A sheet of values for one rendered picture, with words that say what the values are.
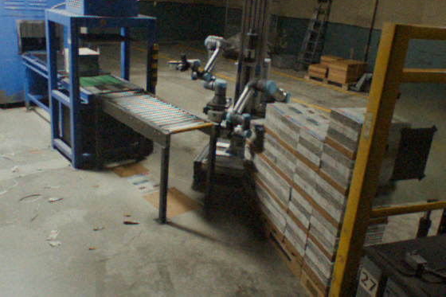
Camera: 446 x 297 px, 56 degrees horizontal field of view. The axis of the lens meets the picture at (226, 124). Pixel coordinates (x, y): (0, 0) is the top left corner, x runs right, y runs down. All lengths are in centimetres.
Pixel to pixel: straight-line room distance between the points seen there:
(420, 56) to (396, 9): 120
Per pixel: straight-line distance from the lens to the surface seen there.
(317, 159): 277
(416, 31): 205
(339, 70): 965
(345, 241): 230
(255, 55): 420
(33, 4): 654
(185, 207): 389
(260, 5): 417
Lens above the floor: 194
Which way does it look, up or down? 18 degrees down
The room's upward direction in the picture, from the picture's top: 5 degrees clockwise
